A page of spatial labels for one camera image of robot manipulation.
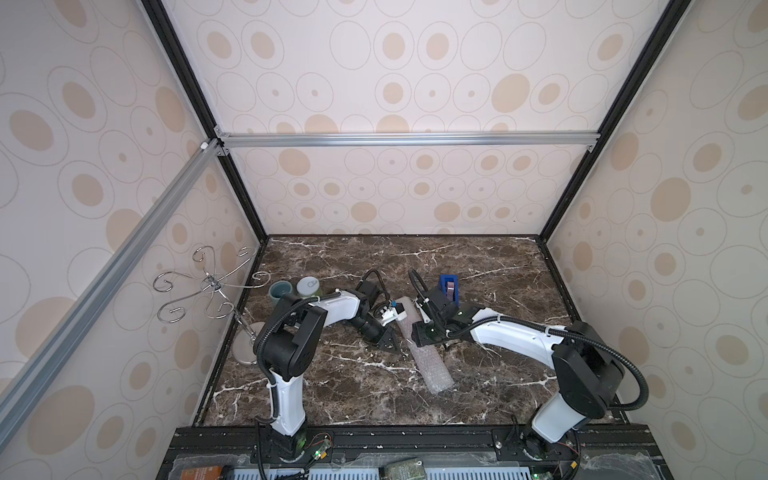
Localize bubble wrap sheet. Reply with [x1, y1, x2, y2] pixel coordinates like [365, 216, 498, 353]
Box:
[396, 296, 455, 394]

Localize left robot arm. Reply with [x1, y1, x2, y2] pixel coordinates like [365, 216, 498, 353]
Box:
[253, 280, 406, 438]

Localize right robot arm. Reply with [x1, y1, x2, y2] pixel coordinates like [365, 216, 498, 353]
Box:
[412, 289, 650, 451]

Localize blue tape dispenser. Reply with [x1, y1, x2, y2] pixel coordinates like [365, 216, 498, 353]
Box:
[439, 274, 460, 305]

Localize green white tin can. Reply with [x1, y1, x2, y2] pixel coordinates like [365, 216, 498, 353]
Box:
[296, 276, 322, 298]

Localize teal ceramic cup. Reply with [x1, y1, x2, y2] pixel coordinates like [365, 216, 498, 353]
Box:
[268, 280, 294, 305]

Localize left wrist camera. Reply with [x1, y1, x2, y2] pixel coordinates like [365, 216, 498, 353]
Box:
[374, 301, 407, 326]

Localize metal wire glass rack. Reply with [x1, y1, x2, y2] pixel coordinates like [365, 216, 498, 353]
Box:
[152, 245, 271, 366]

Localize circuit board with wires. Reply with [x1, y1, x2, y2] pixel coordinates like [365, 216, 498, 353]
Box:
[306, 432, 333, 462]

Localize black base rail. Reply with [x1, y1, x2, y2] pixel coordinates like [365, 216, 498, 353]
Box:
[155, 424, 672, 479]

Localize horizontal aluminium rail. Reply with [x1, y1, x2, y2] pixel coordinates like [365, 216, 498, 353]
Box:
[203, 130, 600, 151]

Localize diagonal aluminium rail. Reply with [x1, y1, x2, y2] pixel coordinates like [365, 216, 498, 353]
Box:
[1, 138, 223, 448]

